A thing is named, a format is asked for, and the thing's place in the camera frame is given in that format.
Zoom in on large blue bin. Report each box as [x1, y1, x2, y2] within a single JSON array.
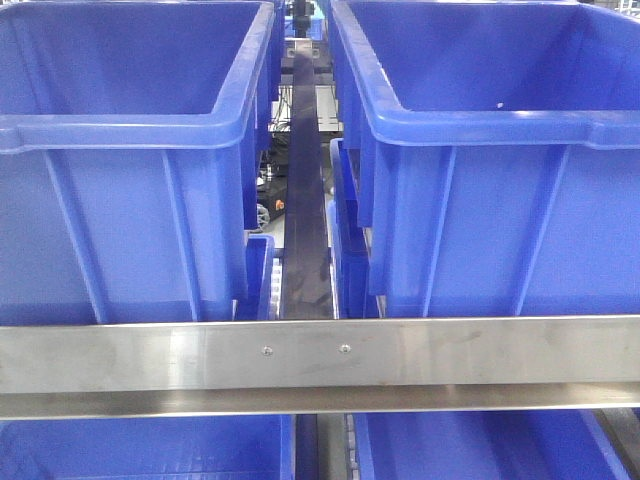
[[332, 1, 639, 317], [1, 1, 275, 326]]

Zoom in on steel shelf front rail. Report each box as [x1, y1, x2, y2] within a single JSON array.
[[1, 315, 639, 419]]

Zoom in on blue bin lower right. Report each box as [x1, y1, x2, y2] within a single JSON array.
[[354, 410, 630, 479]]

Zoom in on blue bin lower left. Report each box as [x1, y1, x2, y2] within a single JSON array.
[[1, 415, 295, 479]]

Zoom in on large blue bin upper left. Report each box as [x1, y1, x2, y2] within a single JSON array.
[[1, 1, 275, 326]]

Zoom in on large blue bin upper right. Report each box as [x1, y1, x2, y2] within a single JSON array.
[[332, 1, 639, 317]]

